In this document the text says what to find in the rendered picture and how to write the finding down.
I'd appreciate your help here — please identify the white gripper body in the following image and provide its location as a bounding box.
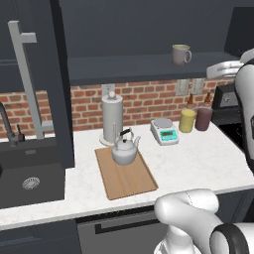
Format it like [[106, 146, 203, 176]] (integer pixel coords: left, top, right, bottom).
[[206, 60, 241, 79]]

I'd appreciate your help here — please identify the dark cabinet door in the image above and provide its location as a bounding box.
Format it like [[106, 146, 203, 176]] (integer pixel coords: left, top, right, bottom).
[[0, 0, 75, 170], [224, 6, 254, 58]]

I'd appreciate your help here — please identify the beige mug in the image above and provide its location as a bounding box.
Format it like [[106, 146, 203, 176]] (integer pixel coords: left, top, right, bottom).
[[172, 44, 192, 66]]

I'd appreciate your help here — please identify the dark base cabinet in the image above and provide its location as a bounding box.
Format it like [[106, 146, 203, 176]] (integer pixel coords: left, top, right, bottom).
[[216, 189, 254, 226], [0, 219, 82, 254]]

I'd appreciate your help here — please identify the wooden tray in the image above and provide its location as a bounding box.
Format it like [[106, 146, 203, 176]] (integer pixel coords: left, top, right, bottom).
[[94, 146, 159, 201]]

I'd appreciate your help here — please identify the black stove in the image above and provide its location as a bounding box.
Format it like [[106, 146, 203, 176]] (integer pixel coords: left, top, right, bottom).
[[211, 83, 254, 158]]

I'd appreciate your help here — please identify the dark red bottle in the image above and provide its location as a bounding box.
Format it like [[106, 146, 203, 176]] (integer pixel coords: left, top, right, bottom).
[[194, 91, 213, 132]]

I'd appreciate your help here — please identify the yellow bottle with brown cap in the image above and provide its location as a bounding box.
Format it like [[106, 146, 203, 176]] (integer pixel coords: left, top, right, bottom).
[[179, 93, 196, 134]]

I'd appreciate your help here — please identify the white kitchen scale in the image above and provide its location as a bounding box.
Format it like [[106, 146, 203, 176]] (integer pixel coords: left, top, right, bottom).
[[150, 118, 181, 147]]

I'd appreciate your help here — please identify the white paper towel holder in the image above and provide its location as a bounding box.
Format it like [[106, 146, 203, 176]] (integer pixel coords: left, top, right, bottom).
[[99, 91, 125, 147]]

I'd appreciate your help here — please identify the grey dishwasher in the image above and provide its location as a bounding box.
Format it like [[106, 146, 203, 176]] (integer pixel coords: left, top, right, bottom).
[[76, 207, 173, 254]]

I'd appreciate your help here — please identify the black sink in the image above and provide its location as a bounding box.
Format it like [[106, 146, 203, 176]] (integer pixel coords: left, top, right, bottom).
[[0, 137, 66, 210]]

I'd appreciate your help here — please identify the black tap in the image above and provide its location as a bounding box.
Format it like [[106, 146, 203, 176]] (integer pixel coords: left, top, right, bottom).
[[0, 102, 26, 148]]

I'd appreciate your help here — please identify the grey wall outlet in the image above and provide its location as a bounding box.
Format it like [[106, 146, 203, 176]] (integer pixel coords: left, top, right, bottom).
[[191, 77, 206, 95], [175, 78, 191, 97]]

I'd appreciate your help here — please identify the dark wall cabinet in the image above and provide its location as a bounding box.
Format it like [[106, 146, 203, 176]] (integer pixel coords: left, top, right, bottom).
[[59, 0, 254, 87]]

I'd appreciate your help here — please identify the white wall outlet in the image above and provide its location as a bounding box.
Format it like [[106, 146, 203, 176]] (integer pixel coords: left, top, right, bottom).
[[101, 83, 116, 97]]

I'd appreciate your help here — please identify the silver kettle with black handle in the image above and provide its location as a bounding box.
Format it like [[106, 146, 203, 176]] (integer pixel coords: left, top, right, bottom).
[[111, 127, 142, 166]]

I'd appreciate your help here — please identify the black dishwasher handle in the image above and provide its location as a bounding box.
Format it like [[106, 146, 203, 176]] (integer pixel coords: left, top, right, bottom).
[[94, 216, 160, 235]]

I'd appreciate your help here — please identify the grey cabinet door handle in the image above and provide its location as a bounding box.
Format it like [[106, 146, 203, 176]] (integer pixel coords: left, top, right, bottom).
[[7, 20, 55, 140]]

